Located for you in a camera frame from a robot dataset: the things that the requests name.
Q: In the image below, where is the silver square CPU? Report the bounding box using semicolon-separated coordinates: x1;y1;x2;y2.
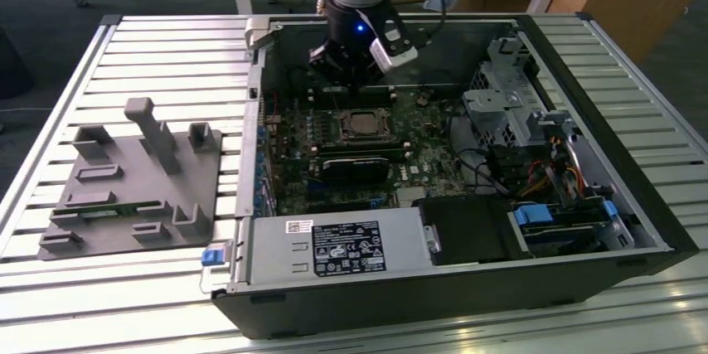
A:
352;114;384;132

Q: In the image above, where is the metal socket cover frame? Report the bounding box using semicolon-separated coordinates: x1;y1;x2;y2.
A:
338;108;395;142

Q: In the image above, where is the black RAM slot bank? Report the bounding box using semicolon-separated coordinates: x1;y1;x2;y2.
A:
308;83;398;109

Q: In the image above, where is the black CPU socket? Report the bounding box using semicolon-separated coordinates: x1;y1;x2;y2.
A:
335;107;398;143

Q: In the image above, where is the black RAM slot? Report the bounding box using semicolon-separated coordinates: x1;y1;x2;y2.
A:
319;149;406;162
315;141;404;155

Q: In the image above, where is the black graphics card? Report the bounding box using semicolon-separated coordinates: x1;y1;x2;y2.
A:
319;157;392;184

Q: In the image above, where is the silver metal drive cage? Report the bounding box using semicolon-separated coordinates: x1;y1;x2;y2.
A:
460;36;572;150

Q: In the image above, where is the green motherboard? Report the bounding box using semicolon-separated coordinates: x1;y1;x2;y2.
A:
259;88;471;216

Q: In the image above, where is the silver chipset heatsink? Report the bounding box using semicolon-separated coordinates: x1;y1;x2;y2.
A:
396;187;432;206

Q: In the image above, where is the black power supply label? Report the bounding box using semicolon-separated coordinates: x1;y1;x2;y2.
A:
311;220;390;277

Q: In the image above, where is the black plastic shroud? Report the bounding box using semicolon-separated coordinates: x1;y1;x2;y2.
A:
414;195;534;267

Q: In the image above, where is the grey power supply unit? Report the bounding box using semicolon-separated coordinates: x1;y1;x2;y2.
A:
235;207;432;287

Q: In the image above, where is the blue disk carrier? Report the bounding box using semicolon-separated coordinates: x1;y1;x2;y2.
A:
512;202;555;230

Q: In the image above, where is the grey parts rack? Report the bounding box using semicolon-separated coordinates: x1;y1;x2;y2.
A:
36;96;224;262

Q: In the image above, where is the blue case latch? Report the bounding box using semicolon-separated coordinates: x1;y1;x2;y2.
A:
202;245;230;267

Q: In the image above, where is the green RAM stick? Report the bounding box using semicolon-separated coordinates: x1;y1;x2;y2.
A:
76;202;167;221

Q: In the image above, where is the black open PC case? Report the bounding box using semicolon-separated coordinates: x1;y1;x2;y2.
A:
210;12;699;341

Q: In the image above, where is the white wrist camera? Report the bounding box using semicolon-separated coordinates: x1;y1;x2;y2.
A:
368;29;420;73

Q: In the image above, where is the grey case handle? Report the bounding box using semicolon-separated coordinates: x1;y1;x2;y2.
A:
243;16;284;51

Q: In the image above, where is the black internal cable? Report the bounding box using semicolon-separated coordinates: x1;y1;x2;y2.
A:
451;113;524;198

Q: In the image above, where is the orange wire bundle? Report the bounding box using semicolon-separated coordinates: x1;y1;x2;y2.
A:
524;158;588;198

